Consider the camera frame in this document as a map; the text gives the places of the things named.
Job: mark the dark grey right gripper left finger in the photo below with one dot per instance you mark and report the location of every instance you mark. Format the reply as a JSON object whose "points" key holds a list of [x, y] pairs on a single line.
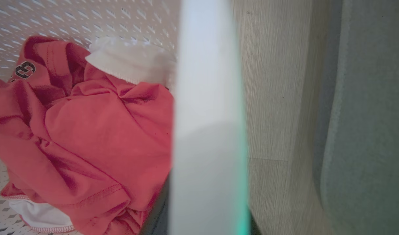
{"points": [[158, 215]]}

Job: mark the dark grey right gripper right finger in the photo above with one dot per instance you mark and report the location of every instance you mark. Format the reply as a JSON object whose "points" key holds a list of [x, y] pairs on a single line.
{"points": [[254, 227]]}

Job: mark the white perforated plastic laundry basket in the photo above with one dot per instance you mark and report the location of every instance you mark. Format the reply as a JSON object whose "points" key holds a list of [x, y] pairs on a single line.
{"points": [[206, 98]]}

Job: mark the red shirt with black logo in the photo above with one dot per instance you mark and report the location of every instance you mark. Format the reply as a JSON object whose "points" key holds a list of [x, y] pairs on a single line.
{"points": [[104, 137]]}

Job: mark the white cloth with red trim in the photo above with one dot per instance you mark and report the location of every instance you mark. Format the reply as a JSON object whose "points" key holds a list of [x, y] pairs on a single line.
{"points": [[39, 213]]}

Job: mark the grey-green fabric sofa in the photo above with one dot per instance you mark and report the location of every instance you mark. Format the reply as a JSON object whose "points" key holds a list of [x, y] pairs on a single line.
{"points": [[369, 124]]}

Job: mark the white knit garment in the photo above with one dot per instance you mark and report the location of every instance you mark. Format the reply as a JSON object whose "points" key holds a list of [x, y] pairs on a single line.
{"points": [[134, 60]]}

